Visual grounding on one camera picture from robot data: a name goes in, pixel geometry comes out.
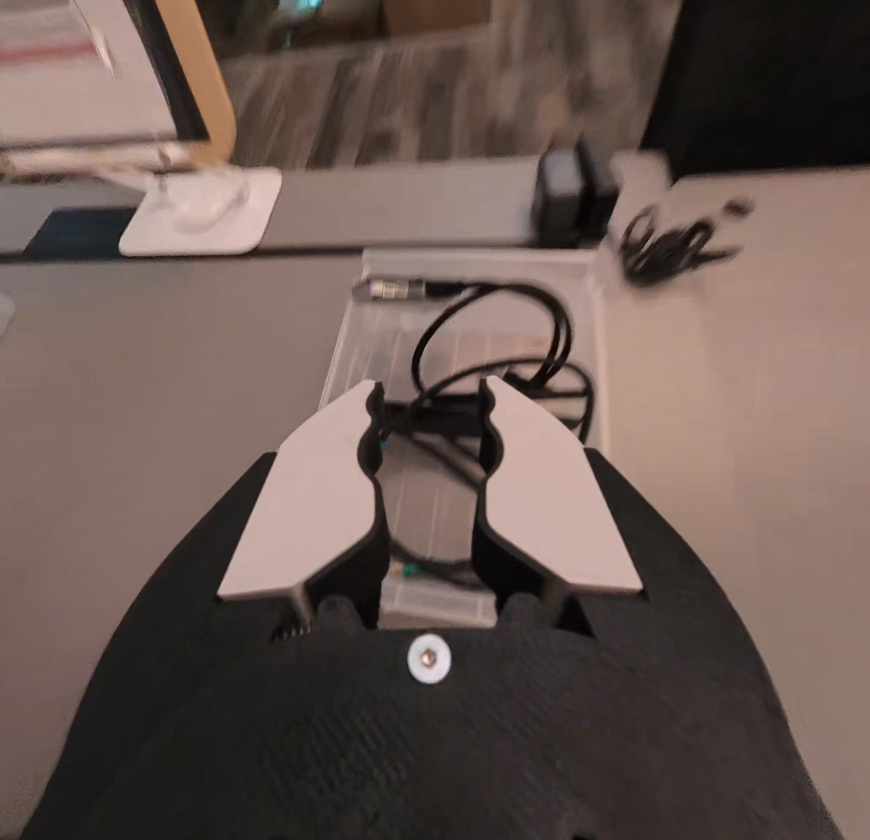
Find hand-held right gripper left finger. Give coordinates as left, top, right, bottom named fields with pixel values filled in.
left=216, top=380, right=392, bottom=627

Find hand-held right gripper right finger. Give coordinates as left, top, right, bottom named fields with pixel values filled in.
left=472, top=376, right=643, bottom=610

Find braided hdmi cable green plugs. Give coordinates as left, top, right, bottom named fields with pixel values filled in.
left=386, top=537, right=492, bottom=591

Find black hdmi switch with cable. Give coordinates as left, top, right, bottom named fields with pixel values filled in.
left=353, top=277, right=597, bottom=450

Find clear plastic bin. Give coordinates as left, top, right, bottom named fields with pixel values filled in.
left=318, top=247, right=608, bottom=632

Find white document sign stand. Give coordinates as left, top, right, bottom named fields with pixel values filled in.
left=0, top=0, right=283, bottom=258

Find black power adapter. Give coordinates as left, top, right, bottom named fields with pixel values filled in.
left=530, top=140, right=621, bottom=248

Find rounded wooden board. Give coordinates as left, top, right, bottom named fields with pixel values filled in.
left=143, top=0, right=237, bottom=163

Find black monitor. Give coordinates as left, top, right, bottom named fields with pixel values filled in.
left=641, top=0, right=870, bottom=178

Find black cable bundle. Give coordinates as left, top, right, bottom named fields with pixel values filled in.
left=617, top=198, right=755, bottom=289

